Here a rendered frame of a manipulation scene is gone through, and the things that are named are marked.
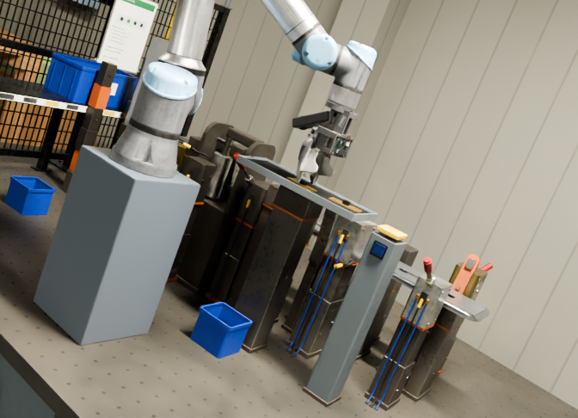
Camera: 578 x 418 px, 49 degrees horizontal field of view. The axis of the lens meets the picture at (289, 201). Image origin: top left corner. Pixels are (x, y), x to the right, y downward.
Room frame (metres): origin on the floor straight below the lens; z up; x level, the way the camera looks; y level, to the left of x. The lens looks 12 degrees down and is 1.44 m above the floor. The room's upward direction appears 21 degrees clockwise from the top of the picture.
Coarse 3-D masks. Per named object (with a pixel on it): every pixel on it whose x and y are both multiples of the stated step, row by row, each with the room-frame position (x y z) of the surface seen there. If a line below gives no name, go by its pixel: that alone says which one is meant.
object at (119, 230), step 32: (96, 160) 1.33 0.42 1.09; (96, 192) 1.32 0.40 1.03; (128, 192) 1.27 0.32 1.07; (160, 192) 1.33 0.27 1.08; (192, 192) 1.41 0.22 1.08; (64, 224) 1.36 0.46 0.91; (96, 224) 1.30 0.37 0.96; (128, 224) 1.28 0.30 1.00; (160, 224) 1.36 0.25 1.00; (64, 256) 1.34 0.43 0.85; (96, 256) 1.28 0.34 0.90; (128, 256) 1.31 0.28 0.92; (160, 256) 1.39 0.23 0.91; (64, 288) 1.32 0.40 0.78; (96, 288) 1.27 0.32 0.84; (128, 288) 1.33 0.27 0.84; (160, 288) 1.42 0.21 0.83; (64, 320) 1.30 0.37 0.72; (96, 320) 1.28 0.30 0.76; (128, 320) 1.36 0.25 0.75
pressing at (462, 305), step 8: (320, 224) 1.94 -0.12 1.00; (400, 264) 1.83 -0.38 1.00; (400, 272) 1.74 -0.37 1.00; (408, 272) 1.78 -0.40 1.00; (416, 272) 1.81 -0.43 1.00; (400, 280) 1.68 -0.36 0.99; (408, 280) 1.67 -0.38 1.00; (456, 296) 1.72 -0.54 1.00; (464, 296) 1.75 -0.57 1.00; (448, 304) 1.61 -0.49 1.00; (456, 304) 1.63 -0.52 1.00; (464, 304) 1.67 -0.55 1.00; (472, 304) 1.70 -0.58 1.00; (480, 304) 1.73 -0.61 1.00; (456, 312) 1.59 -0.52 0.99; (464, 312) 1.59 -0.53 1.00; (472, 312) 1.62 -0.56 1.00; (480, 312) 1.65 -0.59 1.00; (488, 312) 1.69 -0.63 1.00; (472, 320) 1.58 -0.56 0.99; (480, 320) 1.62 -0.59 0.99
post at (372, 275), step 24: (384, 240) 1.43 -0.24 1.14; (360, 264) 1.44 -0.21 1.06; (384, 264) 1.42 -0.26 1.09; (360, 288) 1.43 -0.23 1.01; (384, 288) 1.46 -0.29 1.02; (360, 312) 1.42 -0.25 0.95; (336, 336) 1.44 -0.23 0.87; (360, 336) 1.44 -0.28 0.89; (336, 360) 1.42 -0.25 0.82; (312, 384) 1.44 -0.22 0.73; (336, 384) 1.42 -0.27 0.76
